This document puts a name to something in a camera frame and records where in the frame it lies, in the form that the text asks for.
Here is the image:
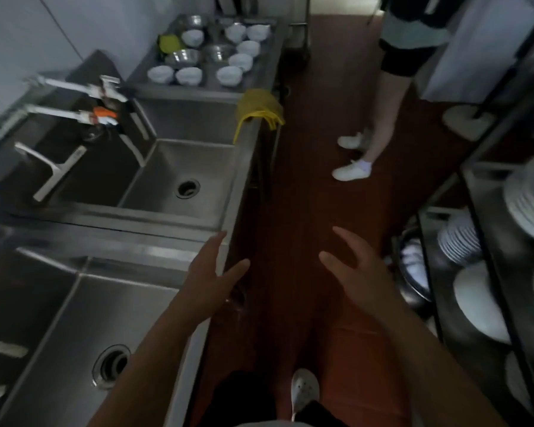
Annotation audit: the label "person's right hand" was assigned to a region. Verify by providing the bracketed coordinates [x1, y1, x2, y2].
[318, 226, 404, 324]

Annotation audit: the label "person's left hand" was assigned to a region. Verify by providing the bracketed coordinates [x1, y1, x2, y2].
[176, 231, 251, 324]

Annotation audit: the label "person's left forearm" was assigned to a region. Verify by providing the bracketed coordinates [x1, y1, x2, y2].
[88, 307, 215, 427]

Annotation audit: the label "person's right forearm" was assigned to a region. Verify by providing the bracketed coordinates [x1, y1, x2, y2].
[374, 302, 510, 427]

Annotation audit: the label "steel basin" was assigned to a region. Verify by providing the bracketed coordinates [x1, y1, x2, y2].
[391, 227, 433, 308]

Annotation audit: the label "person's white shoe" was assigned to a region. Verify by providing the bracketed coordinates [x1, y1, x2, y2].
[290, 368, 320, 423]
[337, 131, 371, 151]
[331, 159, 373, 182]

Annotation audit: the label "round sink drain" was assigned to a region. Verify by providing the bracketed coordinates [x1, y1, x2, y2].
[92, 344, 131, 390]
[175, 179, 201, 200]

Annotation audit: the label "stainless steel double sink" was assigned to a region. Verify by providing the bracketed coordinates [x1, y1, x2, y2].
[44, 91, 272, 243]

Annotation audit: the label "stack of small white plates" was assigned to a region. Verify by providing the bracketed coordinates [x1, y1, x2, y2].
[436, 209, 484, 265]

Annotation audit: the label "person's black trousers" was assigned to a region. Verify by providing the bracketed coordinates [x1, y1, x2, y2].
[208, 370, 349, 427]

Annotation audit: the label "large white plate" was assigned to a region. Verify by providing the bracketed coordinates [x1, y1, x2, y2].
[452, 261, 513, 345]

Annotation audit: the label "black metal rack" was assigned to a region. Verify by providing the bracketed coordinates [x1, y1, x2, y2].
[416, 80, 534, 427]

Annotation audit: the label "yellow cloth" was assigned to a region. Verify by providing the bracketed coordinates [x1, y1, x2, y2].
[232, 88, 286, 145]

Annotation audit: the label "stainless steel single sink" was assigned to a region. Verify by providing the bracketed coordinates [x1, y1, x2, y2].
[0, 218, 232, 427]

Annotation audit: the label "stainless steel counter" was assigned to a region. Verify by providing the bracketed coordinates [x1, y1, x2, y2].
[127, 13, 291, 103]

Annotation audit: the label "white round stand base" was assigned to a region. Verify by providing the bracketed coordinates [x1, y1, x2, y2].
[441, 104, 495, 143]

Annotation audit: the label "group of white bowls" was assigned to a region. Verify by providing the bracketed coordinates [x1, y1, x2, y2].
[147, 23, 272, 88]

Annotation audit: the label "stack of large white plates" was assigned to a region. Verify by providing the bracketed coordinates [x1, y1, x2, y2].
[503, 151, 534, 248]

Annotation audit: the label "white angled faucet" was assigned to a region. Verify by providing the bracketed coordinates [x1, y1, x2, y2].
[14, 142, 88, 203]

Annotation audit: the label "small yellow sponge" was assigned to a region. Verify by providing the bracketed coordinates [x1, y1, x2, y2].
[159, 34, 182, 54]

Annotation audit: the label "white faucet with orange handle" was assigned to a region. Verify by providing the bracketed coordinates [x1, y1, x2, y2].
[23, 104, 119, 129]

